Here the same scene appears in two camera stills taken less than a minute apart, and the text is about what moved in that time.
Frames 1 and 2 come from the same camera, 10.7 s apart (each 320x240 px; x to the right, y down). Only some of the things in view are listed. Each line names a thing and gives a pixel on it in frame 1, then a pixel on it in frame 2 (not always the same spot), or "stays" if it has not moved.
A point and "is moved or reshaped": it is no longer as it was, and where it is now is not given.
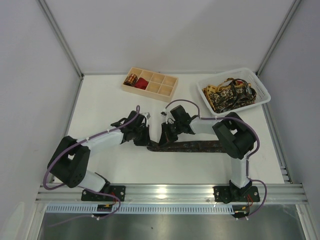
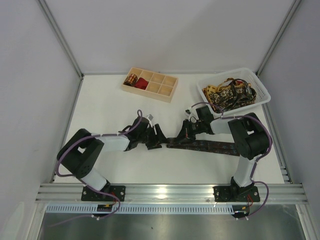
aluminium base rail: [290, 193] stays
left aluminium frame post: [47, 12] stays
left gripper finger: [144, 138] → [161, 139]
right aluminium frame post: [278, 36] stays
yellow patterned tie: [209, 89] stays
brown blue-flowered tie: [194, 146] is moved or reshaped
